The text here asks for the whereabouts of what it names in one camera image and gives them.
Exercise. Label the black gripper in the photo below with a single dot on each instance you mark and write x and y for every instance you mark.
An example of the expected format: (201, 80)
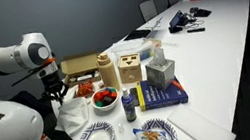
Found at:
(53, 84)

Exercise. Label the white tissue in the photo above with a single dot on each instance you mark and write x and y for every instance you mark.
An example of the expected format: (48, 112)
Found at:
(71, 117)
(158, 56)

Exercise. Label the grey patterned tissue box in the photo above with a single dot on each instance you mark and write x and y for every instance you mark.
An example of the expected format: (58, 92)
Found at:
(161, 74)

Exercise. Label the orange chip bag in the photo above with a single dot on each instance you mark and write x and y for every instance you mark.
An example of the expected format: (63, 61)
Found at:
(85, 89)

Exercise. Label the white paper plate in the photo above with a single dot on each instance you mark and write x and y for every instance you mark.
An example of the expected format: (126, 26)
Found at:
(86, 99)

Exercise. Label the cardboard box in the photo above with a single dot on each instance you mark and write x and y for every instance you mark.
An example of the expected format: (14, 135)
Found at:
(78, 63)

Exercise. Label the green block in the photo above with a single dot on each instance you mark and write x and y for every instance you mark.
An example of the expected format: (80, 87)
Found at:
(99, 103)

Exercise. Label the red block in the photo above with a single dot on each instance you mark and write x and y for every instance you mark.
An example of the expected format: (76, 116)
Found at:
(99, 95)

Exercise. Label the black block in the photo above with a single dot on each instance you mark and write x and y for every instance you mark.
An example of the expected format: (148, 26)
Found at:
(107, 100)

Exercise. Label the white bowl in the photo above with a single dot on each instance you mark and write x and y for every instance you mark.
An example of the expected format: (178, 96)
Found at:
(107, 107)

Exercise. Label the blue block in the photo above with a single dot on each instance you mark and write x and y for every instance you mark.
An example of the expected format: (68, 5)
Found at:
(110, 89)

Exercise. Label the tan water bottle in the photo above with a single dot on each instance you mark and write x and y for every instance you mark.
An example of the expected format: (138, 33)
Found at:
(109, 76)

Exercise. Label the small clear cap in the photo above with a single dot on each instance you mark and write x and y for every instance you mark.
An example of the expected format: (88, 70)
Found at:
(121, 127)

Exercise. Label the blue spray bottle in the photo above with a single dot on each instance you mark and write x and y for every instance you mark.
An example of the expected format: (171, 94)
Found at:
(129, 108)

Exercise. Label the wooden shape sorter box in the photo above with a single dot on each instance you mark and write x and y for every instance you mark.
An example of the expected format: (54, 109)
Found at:
(130, 70)

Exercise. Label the clear plastic container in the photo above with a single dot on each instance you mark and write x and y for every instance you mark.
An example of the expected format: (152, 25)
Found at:
(134, 46)

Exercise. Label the black laptop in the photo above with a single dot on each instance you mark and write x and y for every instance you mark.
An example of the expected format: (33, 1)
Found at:
(137, 34)

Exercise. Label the blue hardcover textbook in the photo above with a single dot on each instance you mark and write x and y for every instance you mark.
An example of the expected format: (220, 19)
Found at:
(159, 96)

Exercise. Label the tablet on stand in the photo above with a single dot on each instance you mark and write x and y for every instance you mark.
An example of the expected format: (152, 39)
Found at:
(176, 19)

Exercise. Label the white foam sheet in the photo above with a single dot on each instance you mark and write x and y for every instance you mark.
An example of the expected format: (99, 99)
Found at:
(201, 125)

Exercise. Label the black remote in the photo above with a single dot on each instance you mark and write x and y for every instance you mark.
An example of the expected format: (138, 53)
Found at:
(196, 30)

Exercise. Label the black pouch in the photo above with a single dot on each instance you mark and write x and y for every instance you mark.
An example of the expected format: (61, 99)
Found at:
(201, 12)

